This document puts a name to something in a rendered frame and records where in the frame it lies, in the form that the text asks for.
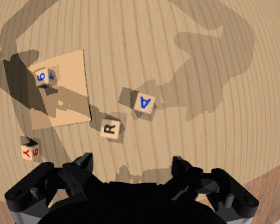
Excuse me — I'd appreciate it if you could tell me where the tan block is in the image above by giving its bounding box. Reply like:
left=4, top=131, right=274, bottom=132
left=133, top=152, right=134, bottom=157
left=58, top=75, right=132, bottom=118
left=35, top=68, right=55, bottom=89
left=100, top=118, right=121, bottom=139
left=133, top=92, right=155, bottom=114
left=21, top=142, right=40, bottom=161

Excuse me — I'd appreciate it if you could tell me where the tan square mat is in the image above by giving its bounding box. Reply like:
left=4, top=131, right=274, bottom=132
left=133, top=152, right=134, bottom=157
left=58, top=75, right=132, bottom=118
left=27, top=49, right=92, bottom=130

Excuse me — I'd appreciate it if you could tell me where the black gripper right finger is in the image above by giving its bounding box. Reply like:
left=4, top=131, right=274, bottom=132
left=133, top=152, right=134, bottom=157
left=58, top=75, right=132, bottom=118
left=149, top=156, right=259, bottom=224

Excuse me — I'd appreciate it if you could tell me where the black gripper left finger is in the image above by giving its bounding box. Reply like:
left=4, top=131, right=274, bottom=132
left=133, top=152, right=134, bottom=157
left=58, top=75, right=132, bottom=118
left=4, top=152, right=118, bottom=224

